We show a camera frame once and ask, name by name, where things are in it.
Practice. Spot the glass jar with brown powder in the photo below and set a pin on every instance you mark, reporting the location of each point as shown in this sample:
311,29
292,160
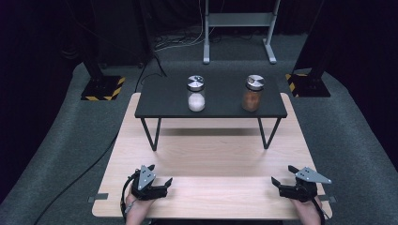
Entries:
252,97

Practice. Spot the glass jar with white powder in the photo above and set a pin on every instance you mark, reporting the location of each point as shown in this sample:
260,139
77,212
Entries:
196,97

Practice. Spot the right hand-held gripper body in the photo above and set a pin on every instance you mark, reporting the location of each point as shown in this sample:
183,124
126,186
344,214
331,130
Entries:
302,189

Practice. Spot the person's right hand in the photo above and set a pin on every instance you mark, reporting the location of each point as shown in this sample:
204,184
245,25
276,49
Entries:
308,211

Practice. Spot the grey tape strip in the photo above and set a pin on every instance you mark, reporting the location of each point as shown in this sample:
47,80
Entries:
98,197
330,199

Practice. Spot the black raised shelf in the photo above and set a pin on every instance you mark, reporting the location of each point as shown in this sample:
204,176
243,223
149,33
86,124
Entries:
165,100

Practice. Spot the grey metal stand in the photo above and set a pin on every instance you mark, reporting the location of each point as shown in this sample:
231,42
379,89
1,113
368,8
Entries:
239,19

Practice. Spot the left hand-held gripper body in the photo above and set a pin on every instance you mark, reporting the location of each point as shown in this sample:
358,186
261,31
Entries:
147,187

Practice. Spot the person's left hand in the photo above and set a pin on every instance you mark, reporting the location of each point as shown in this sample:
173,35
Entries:
139,209

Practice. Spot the black cabinet on casters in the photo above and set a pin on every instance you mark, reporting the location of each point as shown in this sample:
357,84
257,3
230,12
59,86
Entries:
122,31

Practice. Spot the black stand with striped base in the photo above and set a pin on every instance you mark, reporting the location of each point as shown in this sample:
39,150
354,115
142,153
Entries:
309,84
101,89

